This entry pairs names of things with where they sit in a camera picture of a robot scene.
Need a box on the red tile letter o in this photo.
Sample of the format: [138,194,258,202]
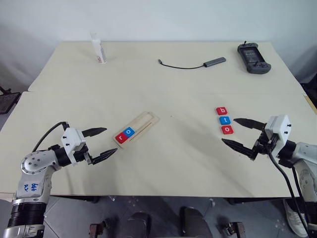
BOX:
[220,124,234,135]

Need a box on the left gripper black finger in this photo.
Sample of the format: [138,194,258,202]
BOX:
[90,148,118,166]
[81,127,107,138]

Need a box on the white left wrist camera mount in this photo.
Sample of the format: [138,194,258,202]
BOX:
[60,127,87,164]

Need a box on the white plastic bottle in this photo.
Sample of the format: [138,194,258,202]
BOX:
[89,31,107,64]

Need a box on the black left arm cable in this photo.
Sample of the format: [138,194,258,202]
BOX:
[31,121,70,152]

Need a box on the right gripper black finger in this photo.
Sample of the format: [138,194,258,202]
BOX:
[233,118,268,130]
[221,138,255,158]

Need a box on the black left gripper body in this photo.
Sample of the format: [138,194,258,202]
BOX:
[74,145,95,166]

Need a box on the white sneaker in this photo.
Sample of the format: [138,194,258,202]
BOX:
[283,199,309,238]

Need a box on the dark grey handheld controller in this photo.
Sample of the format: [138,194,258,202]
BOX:
[237,41,272,74]

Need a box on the red tile letter r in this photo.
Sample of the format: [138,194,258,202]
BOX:
[115,132,129,145]

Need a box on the wooden letter tray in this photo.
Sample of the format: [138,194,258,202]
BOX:
[111,111,160,150]

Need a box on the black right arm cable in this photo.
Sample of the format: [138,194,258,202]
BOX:
[266,145,312,238]

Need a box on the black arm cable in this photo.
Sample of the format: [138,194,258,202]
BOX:
[31,121,70,152]
[266,145,312,238]

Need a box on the blue tile letter o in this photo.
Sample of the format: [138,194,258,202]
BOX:
[123,126,136,138]

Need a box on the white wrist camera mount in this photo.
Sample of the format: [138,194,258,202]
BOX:
[60,127,87,164]
[264,114,291,156]

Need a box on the grey USB hub with cable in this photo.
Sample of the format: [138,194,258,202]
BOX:
[158,57,227,69]

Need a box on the black equipment beside table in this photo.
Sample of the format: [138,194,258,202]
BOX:
[0,85,22,115]

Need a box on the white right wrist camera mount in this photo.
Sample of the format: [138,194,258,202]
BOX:
[264,114,291,156]

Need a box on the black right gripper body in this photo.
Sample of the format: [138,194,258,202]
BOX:
[250,130,279,161]

